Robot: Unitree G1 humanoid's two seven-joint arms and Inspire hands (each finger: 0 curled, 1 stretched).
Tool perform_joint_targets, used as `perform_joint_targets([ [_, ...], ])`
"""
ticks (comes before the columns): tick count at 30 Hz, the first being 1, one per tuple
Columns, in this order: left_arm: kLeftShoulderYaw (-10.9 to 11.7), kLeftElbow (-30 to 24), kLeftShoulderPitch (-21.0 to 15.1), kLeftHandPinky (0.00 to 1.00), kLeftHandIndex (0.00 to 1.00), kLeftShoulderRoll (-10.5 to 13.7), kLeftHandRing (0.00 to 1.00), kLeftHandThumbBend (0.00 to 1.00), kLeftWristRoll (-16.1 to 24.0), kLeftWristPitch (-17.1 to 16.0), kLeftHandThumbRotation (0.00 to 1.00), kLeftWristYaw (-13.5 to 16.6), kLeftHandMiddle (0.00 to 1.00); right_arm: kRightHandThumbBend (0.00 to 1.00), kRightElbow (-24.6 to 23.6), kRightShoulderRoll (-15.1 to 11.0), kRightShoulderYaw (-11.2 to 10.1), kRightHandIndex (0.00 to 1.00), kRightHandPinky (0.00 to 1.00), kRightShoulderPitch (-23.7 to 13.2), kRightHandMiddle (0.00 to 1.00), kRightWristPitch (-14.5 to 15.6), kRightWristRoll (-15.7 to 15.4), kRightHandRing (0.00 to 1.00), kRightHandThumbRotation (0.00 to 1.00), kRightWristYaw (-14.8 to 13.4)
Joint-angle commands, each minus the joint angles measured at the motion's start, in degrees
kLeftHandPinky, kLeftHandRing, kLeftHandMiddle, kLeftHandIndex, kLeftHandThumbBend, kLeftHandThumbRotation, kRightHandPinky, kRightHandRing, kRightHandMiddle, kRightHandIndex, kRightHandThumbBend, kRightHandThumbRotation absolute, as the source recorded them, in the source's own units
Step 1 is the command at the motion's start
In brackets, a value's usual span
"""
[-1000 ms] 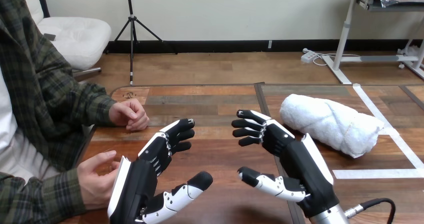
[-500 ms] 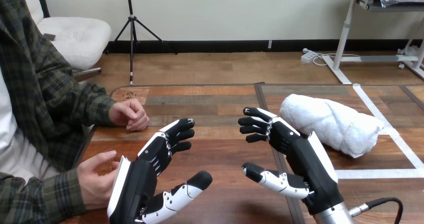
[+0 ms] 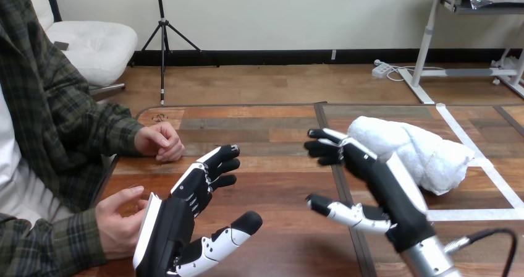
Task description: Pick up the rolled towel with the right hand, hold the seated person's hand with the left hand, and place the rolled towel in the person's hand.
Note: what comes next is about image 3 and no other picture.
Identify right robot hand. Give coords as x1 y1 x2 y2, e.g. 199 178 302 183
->
303 128 436 254

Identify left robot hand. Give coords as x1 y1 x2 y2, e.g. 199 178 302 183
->
132 144 264 277

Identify person's hand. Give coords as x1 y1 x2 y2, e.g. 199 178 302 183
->
94 185 149 261
134 122 185 163

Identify person's forearm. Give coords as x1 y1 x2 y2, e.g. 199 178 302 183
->
69 102 144 160
0 208 108 277

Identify rolled white towel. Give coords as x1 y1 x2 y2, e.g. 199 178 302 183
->
347 116 476 197

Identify person's body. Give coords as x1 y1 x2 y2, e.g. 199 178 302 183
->
0 0 119 223

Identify black tripod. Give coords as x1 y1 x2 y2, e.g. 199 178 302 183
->
130 0 220 106

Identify white cushioned chair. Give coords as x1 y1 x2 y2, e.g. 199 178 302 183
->
20 0 139 101

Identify white power strip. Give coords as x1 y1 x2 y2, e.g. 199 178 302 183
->
371 61 392 79

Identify white desk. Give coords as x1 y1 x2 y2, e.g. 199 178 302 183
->
398 0 524 106

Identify black cable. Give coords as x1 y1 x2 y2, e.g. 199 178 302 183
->
444 228 518 277

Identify tangle of cables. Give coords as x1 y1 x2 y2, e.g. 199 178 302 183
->
373 59 446 83

